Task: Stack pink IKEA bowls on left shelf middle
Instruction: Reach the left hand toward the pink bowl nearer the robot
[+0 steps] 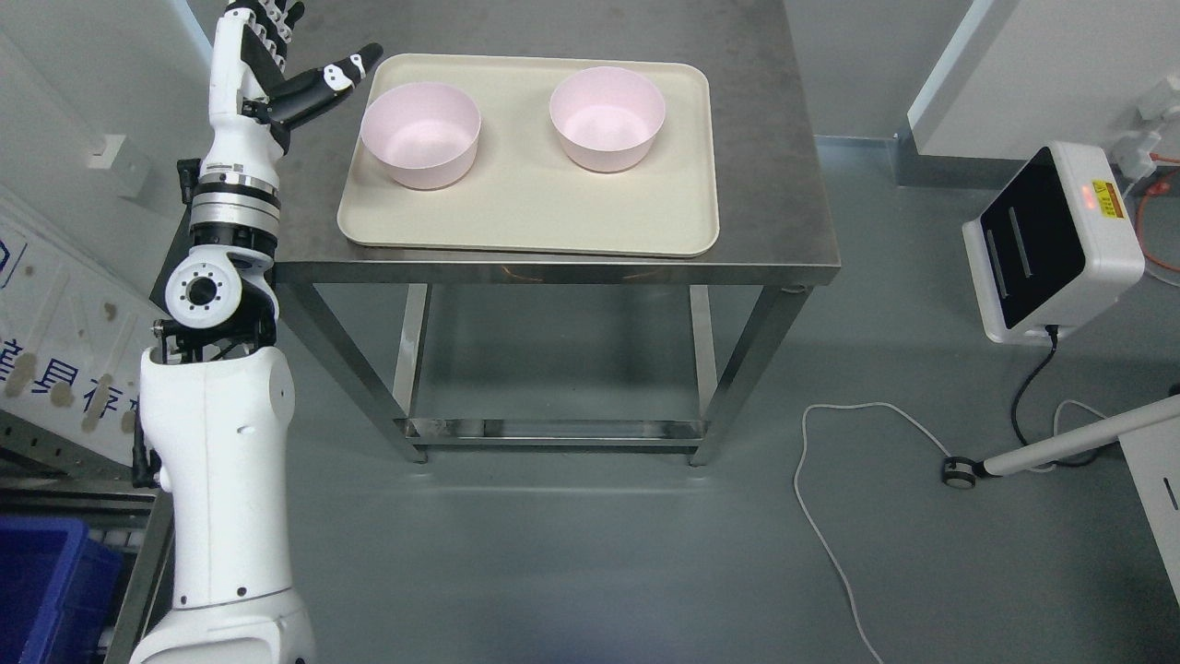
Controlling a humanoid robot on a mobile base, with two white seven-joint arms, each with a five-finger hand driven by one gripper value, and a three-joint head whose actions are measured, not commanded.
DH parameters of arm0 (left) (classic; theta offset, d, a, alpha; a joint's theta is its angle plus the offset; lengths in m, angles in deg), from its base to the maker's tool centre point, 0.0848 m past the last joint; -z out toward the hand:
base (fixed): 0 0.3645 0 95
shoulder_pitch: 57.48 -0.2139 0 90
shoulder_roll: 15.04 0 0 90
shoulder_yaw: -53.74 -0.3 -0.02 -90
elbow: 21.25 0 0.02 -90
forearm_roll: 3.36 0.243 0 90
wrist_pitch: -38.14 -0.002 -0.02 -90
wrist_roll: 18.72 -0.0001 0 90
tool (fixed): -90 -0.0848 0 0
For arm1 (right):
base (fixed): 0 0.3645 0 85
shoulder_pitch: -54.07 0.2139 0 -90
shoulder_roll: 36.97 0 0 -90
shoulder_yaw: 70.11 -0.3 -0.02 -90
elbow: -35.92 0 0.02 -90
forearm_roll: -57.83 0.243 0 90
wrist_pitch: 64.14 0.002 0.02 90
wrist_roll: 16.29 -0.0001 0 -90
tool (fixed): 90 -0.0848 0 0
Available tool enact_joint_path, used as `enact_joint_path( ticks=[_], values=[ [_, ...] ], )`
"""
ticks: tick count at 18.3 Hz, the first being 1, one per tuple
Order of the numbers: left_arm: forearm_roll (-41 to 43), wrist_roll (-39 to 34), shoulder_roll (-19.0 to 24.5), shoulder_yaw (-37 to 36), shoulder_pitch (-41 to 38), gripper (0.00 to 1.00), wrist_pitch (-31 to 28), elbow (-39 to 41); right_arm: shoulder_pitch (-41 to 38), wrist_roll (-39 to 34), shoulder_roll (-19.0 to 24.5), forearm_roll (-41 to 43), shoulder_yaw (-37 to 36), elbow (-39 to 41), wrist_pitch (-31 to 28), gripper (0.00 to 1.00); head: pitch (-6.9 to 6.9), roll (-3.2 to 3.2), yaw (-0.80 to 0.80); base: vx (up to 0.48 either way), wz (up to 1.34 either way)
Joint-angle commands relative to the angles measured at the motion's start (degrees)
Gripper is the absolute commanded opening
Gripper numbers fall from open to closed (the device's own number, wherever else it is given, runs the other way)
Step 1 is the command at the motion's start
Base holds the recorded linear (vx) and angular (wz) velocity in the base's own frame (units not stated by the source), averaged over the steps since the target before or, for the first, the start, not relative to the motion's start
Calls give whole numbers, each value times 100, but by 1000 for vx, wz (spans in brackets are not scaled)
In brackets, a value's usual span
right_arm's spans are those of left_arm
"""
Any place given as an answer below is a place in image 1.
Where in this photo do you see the pink bowl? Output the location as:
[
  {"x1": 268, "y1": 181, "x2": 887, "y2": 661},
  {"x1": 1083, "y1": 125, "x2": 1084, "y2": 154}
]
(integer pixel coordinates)
[
  {"x1": 549, "y1": 65, "x2": 667, "y2": 173},
  {"x1": 360, "y1": 81, "x2": 483, "y2": 192}
]

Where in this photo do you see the black power cable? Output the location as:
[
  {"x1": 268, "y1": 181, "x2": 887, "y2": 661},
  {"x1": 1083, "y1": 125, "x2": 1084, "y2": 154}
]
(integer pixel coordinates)
[{"x1": 1011, "y1": 326, "x2": 1103, "y2": 468}]

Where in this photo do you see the metal shelf rack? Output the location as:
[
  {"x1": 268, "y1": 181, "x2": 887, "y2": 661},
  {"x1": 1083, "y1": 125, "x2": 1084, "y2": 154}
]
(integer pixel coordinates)
[{"x1": 1, "y1": 413, "x2": 171, "y2": 663}]

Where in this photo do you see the white labelled sign panel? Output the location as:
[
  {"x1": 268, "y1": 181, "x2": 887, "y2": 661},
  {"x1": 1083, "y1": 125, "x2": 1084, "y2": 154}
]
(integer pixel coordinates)
[{"x1": 1, "y1": 192, "x2": 163, "y2": 466}]

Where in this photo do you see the beige plastic tray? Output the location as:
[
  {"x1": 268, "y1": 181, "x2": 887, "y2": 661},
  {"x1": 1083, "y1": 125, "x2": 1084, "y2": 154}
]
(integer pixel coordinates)
[{"x1": 337, "y1": 53, "x2": 720, "y2": 259}]

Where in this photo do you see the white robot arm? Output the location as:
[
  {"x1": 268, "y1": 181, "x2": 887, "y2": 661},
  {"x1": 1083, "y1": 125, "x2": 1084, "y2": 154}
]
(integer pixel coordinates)
[{"x1": 130, "y1": 1, "x2": 316, "y2": 663}]

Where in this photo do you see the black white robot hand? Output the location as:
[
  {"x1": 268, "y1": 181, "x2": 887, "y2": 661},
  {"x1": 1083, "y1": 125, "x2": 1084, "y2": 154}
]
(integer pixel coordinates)
[{"x1": 209, "y1": 1, "x2": 384, "y2": 155}]

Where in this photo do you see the white black box device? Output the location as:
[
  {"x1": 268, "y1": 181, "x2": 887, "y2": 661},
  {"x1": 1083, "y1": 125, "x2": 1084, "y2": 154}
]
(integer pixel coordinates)
[{"x1": 962, "y1": 140, "x2": 1146, "y2": 346}]

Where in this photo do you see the white wheeled stand leg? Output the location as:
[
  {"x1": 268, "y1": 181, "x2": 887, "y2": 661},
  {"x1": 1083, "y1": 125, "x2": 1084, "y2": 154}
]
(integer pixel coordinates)
[{"x1": 940, "y1": 395, "x2": 1179, "y2": 489}]

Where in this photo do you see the orange cable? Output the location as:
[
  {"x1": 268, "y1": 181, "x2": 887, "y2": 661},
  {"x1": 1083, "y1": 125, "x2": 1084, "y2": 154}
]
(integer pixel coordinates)
[{"x1": 1132, "y1": 155, "x2": 1180, "y2": 276}]

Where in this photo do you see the blue bin lower left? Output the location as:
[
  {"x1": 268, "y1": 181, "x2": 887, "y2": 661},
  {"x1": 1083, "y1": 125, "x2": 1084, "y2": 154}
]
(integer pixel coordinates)
[{"x1": 1, "y1": 517, "x2": 123, "y2": 663}]

